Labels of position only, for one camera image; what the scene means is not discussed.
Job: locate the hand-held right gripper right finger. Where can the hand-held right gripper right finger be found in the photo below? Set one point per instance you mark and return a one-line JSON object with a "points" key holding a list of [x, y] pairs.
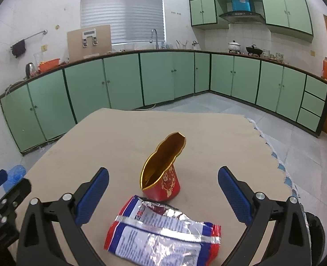
{"points": [[234, 196]]}

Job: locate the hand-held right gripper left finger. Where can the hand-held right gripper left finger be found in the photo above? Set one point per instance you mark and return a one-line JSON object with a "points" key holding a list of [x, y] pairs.
{"points": [[92, 196]]}

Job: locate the red gold paper cup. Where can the red gold paper cup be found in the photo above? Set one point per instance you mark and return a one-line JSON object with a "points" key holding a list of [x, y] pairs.
{"points": [[166, 185]]}

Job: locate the silver foil snack packet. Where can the silver foil snack packet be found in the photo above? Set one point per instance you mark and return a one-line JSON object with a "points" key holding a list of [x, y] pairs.
{"points": [[157, 235]]}

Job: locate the black trash bin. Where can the black trash bin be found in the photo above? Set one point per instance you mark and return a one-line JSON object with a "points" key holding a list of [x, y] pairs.
{"points": [[316, 235]]}

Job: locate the blue water bottle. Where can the blue water bottle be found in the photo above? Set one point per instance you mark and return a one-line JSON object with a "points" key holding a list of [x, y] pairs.
{"points": [[15, 171]]}

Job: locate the metal kettle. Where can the metal kettle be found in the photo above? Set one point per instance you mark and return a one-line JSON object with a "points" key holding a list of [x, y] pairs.
{"points": [[30, 69]]}

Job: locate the orange basin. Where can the orange basin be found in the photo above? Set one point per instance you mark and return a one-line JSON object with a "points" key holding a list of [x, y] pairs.
{"points": [[49, 66]]}

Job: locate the clear plastic pitcher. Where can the clear plastic pitcher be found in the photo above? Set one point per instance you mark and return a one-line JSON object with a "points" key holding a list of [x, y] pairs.
{"points": [[38, 58]]}

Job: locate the dark hanging towel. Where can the dark hanging towel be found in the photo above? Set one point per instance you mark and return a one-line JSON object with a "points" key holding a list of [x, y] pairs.
{"points": [[18, 48]]}

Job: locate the green base cabinets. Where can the green base cabinets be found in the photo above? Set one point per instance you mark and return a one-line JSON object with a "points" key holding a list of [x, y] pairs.
{"points": [[157, 74]]}

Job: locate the cluster of glass jars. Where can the cluster of glass jars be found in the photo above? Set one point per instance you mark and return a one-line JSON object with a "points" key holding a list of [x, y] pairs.
{"points": [[266, 53]]}

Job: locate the black wok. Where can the black wok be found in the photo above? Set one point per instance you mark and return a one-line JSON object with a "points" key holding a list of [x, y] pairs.
{"points": [[253, 50]]}

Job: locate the white cooking pot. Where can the white cooking pot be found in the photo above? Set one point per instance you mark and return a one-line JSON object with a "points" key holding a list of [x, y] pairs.
{"points": [[234, 47]]}

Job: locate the cardboard sheet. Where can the cardboard sheet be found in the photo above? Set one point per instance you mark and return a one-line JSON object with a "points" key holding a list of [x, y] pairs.
{"points": [[102, 41]]}

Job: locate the utensil holder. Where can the utensil holder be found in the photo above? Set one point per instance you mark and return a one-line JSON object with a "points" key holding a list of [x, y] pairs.
{"points": [[185, 44]]}

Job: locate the metal faucet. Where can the metal faucet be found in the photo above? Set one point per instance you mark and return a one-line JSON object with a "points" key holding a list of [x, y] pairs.
{"points": [[155, 34]]}

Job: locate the range hood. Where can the range hood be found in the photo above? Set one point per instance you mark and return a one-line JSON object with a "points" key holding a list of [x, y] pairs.
{"points": [[241, 16]]}

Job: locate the white window blind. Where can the white window blind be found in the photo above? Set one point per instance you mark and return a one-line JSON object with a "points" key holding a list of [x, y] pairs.
{"points": [[121, 11]]}

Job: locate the blue box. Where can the blue box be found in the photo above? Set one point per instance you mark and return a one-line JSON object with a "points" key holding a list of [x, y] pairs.
{"points": [[242, 4]]}

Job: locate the metal towel rail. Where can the metal towel rail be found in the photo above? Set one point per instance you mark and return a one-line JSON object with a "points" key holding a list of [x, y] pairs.
{"points": [[33, 35]]}

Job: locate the green wall cabinets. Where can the green wall cabinets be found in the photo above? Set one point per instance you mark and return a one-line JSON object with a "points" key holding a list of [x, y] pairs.
{"points": [[291, 8]]}

